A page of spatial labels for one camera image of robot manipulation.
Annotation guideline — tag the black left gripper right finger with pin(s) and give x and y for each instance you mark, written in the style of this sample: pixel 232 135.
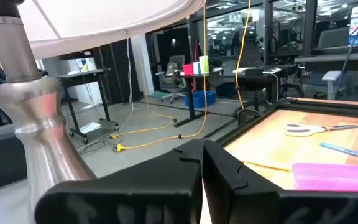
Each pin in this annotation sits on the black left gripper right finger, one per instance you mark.
pixel 259 208

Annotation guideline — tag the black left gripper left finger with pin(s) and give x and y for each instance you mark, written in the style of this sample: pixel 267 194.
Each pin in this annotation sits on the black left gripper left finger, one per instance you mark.
pixel 135 199

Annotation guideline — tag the yellow pencil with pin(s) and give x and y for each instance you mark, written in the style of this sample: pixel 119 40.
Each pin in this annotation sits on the yellow pencil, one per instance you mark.
pixel 269 166

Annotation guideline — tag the clear box with pink lid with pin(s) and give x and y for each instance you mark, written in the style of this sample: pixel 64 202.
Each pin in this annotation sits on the clear box with pink lid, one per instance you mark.
pixel 334 177

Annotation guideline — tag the blue pen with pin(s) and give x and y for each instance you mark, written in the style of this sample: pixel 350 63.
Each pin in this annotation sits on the blue pen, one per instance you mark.
pixel 346 151

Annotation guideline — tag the red box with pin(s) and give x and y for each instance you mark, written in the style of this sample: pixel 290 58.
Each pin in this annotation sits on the red box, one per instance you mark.
pixel 187 69

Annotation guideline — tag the blue and white box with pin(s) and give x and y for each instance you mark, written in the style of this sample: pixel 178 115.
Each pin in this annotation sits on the blue and white box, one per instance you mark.
pixel 196 68

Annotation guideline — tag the green and white box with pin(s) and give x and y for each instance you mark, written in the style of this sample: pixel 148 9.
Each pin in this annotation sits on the green and white box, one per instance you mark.
pixel 201 65

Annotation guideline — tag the blue plastic bin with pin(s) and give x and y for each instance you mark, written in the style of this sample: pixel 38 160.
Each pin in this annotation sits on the blue plastic bin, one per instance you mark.
pixel 199 99

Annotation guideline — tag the black desk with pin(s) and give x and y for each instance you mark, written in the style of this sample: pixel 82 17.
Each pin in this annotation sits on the black desk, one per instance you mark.
pixel 253 79

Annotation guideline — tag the grey office chair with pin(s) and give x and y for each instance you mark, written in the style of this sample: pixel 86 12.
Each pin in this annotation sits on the grey office chair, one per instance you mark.
pixel 172 73

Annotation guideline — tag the black rolling cart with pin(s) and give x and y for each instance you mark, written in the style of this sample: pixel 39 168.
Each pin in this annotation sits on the black rolling cart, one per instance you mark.
pixel 82 76

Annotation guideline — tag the silver lamp with white shade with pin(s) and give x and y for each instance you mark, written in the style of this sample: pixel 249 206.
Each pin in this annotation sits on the silver lamp with white shade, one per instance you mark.
pixel 36 102

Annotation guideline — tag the black equipment case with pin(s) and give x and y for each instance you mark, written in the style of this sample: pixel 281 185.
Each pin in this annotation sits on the black equipment case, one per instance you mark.
pixel 2 155

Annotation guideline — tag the chair with white armrest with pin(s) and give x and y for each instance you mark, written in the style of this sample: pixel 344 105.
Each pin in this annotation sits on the chair with white armrest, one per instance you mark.
pixel 331 77

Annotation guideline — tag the dark grey desk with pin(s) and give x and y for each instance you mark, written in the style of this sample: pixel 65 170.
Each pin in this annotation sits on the dark grey desk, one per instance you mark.
pixel 331 59

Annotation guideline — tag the grey chair back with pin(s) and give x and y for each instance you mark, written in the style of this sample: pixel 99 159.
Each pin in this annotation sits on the grey chair back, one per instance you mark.
pixel 332 37

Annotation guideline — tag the black table frame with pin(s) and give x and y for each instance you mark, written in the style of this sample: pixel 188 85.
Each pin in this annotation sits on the black table frame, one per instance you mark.
pixel 322 105

